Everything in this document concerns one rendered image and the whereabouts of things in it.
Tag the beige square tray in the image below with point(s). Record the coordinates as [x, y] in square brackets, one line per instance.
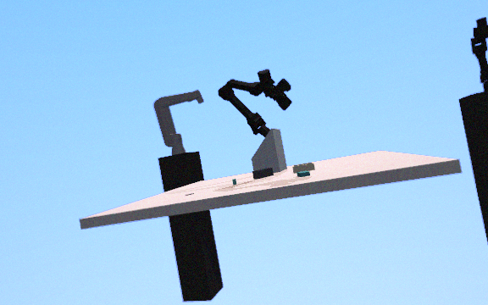
[303, 167]

